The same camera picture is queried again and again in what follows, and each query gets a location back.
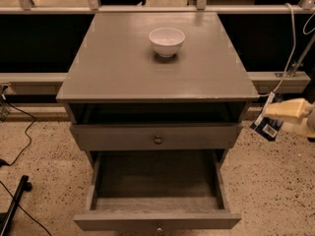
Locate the closed grey top drawer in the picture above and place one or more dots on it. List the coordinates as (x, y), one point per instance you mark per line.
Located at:
(141, 137)

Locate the brass top drawer knob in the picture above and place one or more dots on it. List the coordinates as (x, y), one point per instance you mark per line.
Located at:
(158, 140)

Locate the white ceramic bowl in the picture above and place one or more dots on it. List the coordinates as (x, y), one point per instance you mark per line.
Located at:
(166, 42)

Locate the grey wooden drawer cabinet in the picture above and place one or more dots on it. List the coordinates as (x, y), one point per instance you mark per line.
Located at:
(117, 78)

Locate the black wheeled stand base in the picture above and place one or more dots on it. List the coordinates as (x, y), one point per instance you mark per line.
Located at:
(6, 217)

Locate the grey metal railing frame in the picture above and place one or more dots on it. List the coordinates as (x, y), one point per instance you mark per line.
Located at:
(263, 81)

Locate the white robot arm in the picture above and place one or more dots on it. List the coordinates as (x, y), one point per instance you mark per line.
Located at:
(310, 118)

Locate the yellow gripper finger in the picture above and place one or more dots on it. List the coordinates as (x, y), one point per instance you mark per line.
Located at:
(294, 108)
(304, 128)

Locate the open grey middle drawer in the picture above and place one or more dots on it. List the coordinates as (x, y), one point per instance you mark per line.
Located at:
(137, 190)

